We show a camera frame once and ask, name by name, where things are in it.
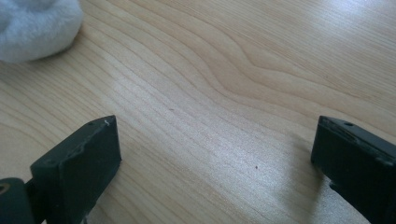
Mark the white fluffy plush cloth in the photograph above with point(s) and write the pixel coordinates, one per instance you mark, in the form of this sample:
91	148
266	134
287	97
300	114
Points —
34	28

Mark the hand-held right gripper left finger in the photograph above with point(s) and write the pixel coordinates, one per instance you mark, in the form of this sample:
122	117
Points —
77	168

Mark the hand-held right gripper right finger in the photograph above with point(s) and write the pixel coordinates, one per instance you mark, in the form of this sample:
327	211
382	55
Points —
358	161

